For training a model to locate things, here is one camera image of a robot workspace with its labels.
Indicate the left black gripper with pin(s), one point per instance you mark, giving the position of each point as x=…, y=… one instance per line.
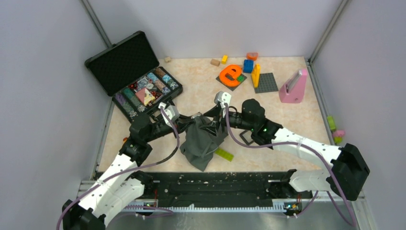
x=183, y=122

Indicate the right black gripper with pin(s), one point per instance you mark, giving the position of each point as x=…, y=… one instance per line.
x=218, y=113

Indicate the grey t-shirt garment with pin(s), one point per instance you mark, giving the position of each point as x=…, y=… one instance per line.
x=199, y=145

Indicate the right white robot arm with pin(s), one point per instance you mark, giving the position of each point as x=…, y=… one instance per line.
x=343, y=170

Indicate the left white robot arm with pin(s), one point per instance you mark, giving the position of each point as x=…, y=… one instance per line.
x=117, y=187

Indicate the lime green lego brick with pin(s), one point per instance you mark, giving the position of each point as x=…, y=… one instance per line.
x=224, y=154

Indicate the small green lego brick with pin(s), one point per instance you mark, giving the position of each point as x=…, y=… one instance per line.
x=241, y=78

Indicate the orange letter e block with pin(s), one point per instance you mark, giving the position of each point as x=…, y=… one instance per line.
x=228, y=76

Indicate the pink yellow card box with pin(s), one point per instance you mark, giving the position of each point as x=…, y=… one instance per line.
x=145, y=96

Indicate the tan wooden block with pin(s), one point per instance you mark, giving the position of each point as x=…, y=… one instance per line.
x=215, y=62

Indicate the small yellow block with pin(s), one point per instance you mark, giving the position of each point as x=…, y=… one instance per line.
x=224, y=59

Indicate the yellow upright lego block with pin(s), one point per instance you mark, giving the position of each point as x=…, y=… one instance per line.
x=255, y=75

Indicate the blue lego block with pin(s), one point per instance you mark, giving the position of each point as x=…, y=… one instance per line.
x=248, y=66

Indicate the large grey lego baseplate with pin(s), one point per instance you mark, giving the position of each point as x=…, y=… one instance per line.
x=267, y=83

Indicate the orange curved toy piece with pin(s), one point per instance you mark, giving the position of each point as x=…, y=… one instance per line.
x=252, y=56

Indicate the black open poker chip case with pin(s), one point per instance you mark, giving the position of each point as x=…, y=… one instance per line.
x=129, y=66

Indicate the pink wedge stand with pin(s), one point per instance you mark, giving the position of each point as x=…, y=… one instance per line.
x=292, y=91

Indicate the green block outside table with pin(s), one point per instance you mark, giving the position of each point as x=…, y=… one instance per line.
x=331, y=123

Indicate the pink block outside table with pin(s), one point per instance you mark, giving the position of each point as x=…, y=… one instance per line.
x=338, y=133

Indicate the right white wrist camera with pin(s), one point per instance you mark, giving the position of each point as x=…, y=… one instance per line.
x=222, y=99

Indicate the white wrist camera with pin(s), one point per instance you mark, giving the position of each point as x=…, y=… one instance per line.
x=222, y=99
x=170, y=113

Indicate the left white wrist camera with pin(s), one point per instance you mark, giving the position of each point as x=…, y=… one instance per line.
x=170, y=113

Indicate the black square frame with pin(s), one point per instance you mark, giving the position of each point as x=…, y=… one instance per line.
x=246, y=137

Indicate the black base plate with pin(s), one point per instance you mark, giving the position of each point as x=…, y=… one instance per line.
x=217, y=189

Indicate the white cable duct rail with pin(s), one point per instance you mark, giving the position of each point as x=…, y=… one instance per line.
x=136, y=207

